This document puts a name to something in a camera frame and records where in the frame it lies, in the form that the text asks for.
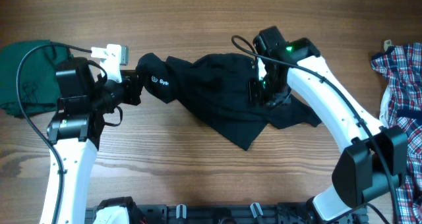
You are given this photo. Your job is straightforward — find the black t-shirt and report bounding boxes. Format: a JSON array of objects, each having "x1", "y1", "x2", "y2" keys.
[{"x1": 136, "y1": 53, "x2": 321, "y2": 150}]

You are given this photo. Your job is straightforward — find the plaid red blue shirt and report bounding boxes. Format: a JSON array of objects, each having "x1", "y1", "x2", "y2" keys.
[{"x1": 371, "y1": 42, "x2": 421, "y2": 223}]

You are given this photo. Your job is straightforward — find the folded green garment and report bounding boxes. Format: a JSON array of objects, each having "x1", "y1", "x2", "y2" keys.
[{"x1": 1, "y1": 40, "x2": 73, "y2": 117}]

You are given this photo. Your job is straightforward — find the black mounting rail base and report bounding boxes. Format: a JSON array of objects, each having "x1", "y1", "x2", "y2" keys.
[{"x1": 84, "y1": 202, "x2": 369, "y2": 224}]

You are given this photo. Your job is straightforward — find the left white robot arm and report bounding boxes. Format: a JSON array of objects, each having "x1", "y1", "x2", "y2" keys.
[{"x1": 40, "y1": 57, "x2": 141, "y2": 223}]

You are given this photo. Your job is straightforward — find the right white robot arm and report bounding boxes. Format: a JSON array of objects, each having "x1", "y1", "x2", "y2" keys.
[{"x1": 249, "y1": 26, "x2": 407, "y2": 223}]

